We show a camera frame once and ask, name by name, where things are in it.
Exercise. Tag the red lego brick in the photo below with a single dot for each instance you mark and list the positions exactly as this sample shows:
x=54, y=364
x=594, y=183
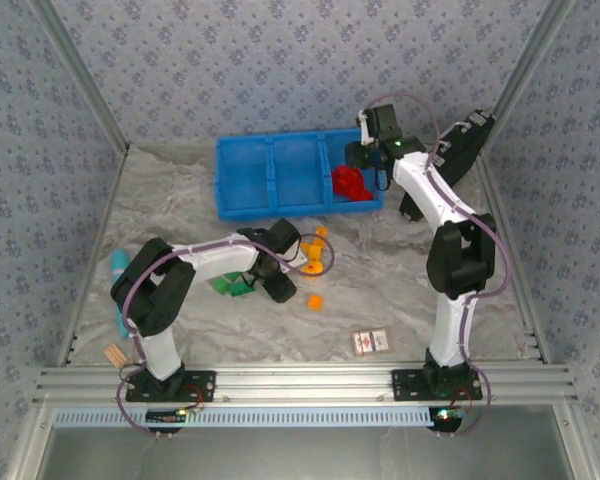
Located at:
x=341, y=189
x=354, y=193
x=361, y=186
x=344, y=175
x=366, y=195
x=356, y=176

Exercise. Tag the green long lego brick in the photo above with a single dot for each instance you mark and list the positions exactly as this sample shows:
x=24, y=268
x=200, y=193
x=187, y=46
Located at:
x=241, y=290

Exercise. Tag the orange round lego piece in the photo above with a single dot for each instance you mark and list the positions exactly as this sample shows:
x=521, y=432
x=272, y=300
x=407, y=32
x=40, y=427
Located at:
x=311, y=269

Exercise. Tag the green short lego brick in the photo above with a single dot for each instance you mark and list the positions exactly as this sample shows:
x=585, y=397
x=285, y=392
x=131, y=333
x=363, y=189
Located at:
x=232, y=276
x=220, y=285

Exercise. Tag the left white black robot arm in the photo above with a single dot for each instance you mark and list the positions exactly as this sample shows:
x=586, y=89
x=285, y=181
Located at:
x=215, y=257

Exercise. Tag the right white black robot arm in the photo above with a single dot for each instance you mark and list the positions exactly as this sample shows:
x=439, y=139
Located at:
x=430, y=195

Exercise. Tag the blue three-compartment plastic bin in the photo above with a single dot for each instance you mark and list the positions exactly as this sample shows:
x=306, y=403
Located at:
x=295, y=175

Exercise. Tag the black hard carrying case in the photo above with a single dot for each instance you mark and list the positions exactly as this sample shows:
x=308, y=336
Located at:
x=472, y=145

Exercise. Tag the small printed card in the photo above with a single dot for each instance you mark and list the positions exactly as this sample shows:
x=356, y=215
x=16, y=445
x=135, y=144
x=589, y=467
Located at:
x=371, y=342

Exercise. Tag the teal cylinder with white band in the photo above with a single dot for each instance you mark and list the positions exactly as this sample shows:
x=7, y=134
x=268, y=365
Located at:
x=118, y=260

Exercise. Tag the grey metal front panel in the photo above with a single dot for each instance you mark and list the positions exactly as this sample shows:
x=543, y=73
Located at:
x=300, y=455

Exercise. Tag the small lit circuit board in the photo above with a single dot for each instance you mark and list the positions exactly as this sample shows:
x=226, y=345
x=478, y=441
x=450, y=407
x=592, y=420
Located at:
x=166, y=415
x=447, y=415

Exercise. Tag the small wooden block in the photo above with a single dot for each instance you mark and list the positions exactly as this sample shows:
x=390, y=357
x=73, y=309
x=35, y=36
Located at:
x=115, y=356

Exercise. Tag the aluminium mounting rail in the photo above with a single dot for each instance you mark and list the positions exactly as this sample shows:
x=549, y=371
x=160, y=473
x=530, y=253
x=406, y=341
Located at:
x=300, y=382

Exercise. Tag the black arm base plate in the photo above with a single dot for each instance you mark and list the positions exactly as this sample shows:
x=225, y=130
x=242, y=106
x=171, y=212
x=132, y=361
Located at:
x=405, y=385
x=200, y=385

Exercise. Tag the aluminium frame post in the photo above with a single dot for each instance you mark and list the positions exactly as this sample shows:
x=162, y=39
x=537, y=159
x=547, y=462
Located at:
x=80, y=75
x=530, y=60

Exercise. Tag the aluminium table side rail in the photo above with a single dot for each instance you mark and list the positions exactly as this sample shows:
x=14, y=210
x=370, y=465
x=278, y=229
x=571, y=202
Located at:
x=95, y=225
x=520, y=280

